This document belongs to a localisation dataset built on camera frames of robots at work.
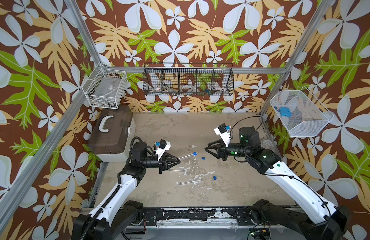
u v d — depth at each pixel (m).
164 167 0.64
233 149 0.59
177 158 0.69
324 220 0.38
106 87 0.86
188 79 0.98
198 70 0.92
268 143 1.01
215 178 0.88
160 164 0.63
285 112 0.86
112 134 0.92
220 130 0.61
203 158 0.94
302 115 0.82
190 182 0.86
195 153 0.69
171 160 0.68
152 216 0.75
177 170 0.90
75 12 0.69
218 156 0.62
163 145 0.63
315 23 0.73
